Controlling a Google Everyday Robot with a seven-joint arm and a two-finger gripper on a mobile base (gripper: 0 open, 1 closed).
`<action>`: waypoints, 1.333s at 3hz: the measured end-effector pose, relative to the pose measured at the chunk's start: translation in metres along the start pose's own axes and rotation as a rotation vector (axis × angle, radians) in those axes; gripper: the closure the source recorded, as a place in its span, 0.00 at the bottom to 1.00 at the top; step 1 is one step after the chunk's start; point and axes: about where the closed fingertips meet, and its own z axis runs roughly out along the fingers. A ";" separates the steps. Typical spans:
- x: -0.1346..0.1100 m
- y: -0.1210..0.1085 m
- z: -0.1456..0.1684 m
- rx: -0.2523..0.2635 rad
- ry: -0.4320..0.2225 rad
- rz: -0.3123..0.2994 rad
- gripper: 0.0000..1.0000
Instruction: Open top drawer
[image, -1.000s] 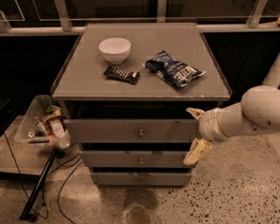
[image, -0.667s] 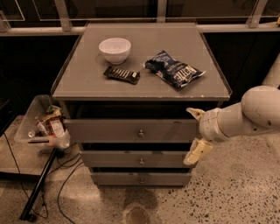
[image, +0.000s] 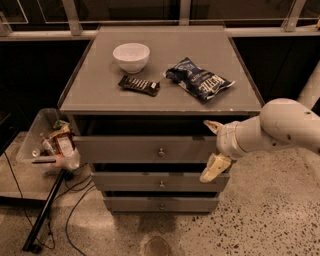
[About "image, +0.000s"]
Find white ceramic bowl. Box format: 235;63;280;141
113;43;150;74

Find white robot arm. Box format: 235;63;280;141
200;98;320;183

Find metal window railing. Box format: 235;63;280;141
0;0;320;41

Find grey drawer cabinet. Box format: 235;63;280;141
59;26;262;200

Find blue chip bag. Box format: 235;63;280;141
164;57;234;102

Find grey top drawer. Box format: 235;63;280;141
74;135;216;163

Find grey middle drawer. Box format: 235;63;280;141
92;172;230;192

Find snack packages in bin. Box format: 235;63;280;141
40;120;75;158

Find black metal stand leg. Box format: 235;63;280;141
22;169;67;252

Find black floor cable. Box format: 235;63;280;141
3;151;96;256

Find dark chocolate bar wrapper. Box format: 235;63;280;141
118;75;160;97

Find clear plastic bin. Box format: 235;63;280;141
17;108;80;174

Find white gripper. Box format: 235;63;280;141
200;120;246;183

